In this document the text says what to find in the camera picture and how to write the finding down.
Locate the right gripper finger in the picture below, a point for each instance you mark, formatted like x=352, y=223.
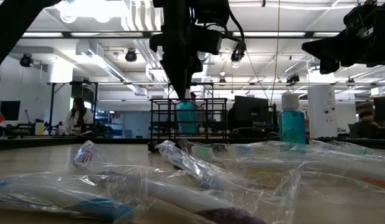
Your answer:
x=329, y=48
x=329, y=67

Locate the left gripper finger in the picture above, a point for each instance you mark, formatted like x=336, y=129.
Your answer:
x=183, y=81

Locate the blue mouthwash bottle white cap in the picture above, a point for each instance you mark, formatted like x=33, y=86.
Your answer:
x=292, y=127
x=187, y=118

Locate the blue white bagged toothbrush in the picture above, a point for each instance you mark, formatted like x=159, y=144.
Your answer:
x=96, y=208
x=186, y=163
x=244, y=150

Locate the purple white bagged toothbrush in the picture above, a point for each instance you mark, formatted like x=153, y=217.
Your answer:
x=186, y=199

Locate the orange white bagged toothbrush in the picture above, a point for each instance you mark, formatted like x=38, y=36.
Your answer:
x=379, y=183

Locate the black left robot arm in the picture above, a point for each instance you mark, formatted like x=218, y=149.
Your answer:
x=12, y=25

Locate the white LED light strip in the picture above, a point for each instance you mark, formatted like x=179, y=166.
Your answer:
x=43, y=34
x=268, y=34
x=85, y=34
x=326, y=34

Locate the person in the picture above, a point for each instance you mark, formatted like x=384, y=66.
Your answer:
x=77, y=119
x=365, y=127
x=193, y=96

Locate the black ceiling spotlight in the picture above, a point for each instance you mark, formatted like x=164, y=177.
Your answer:
x=25, y=60
x=131, y=56
x=292, y=79

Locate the white square column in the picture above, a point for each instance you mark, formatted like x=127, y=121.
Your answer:
x=321, y=112

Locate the black computer monitor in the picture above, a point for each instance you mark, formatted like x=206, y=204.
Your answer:
x=7, y=110
x=384, y=110
x=248, y=112

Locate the blue storage shelf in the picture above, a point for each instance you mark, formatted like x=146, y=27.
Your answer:
x=114, y=132

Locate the black overhead crossbar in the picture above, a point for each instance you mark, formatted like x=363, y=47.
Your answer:
x=66, y=34

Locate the yellow white container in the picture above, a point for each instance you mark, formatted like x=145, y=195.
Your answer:
x=40, y=129

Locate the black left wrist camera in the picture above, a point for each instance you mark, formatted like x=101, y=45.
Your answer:
x=208, y=40

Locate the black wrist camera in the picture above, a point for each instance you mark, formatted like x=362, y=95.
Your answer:
x=357, y=15
x=208, y=40

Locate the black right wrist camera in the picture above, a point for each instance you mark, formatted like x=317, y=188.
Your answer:
x=357, y=15

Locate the black hanging overhead camera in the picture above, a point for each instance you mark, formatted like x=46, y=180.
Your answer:
x=239, y=49

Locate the white rectangular air duct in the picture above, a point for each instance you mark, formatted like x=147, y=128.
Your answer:
x=102, y=63

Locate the black table edge frame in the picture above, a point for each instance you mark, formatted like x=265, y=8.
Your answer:
x=86, y=142

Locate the black metal frame stand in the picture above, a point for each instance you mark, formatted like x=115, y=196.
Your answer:
x=51, y=105

